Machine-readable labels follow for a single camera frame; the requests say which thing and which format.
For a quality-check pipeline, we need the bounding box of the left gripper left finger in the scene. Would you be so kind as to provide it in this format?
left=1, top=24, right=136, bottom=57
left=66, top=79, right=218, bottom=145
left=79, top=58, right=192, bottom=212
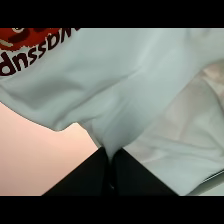
left=42, top=146, right=113, bottom=197

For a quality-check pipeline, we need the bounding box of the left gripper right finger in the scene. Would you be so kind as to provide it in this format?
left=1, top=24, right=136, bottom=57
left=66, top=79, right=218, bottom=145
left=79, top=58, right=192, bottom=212
left=112, top=147, right=178, bottom=197

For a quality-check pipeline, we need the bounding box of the white T-shirt with red print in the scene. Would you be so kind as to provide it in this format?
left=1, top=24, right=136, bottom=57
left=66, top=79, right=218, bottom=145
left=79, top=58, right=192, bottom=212
left=0, top=27, right=224, bottom=197

